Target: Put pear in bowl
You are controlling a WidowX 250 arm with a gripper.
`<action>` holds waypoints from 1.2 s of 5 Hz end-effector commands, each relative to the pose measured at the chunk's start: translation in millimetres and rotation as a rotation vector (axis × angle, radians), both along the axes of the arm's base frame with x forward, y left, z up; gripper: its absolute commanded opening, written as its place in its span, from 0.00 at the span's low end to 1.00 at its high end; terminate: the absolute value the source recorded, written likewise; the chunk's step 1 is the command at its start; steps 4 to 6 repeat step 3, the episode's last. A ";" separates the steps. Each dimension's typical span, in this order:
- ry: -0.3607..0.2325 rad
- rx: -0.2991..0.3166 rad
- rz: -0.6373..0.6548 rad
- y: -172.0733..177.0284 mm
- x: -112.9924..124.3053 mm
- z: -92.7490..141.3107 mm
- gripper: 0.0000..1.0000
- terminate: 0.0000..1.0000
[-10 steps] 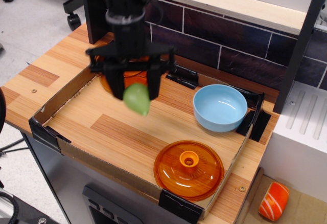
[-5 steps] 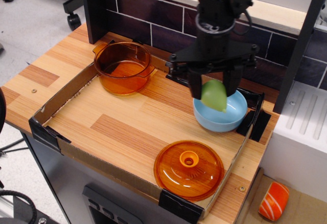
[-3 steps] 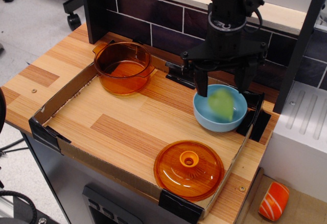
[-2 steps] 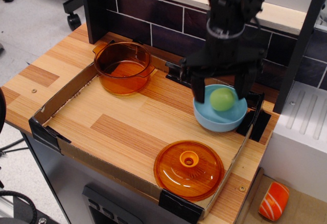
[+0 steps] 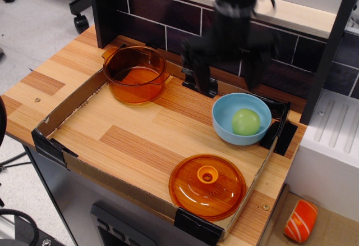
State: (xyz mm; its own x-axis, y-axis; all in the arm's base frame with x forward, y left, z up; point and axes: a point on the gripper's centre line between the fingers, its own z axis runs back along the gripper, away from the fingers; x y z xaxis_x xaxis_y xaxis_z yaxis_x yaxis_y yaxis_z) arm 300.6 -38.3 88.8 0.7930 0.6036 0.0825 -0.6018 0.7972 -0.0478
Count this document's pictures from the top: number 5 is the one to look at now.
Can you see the orange transparent pot lid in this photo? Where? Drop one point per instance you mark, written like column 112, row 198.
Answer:
column 208, row 186

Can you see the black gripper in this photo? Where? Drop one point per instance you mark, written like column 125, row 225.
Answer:
column 228, row 35

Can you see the white toy sink drainboard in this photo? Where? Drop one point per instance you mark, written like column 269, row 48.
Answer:
column 333, row 128

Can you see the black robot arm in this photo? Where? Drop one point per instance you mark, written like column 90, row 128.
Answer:
column 230, row 3

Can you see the orange salmon sushi toy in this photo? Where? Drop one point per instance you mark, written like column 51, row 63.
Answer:
column 301, row 222

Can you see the green toy pear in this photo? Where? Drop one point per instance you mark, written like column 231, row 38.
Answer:
column 245, row 122

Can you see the black oven control panel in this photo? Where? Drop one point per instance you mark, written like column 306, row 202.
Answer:
column 113, row 231

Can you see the black chair caster wheel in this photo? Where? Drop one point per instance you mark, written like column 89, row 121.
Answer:
column 81, row 23

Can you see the light blue bowl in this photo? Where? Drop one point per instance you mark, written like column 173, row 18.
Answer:
column 224, row 109

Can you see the orange transparent pot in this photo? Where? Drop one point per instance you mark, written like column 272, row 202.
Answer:
column 135, row 74

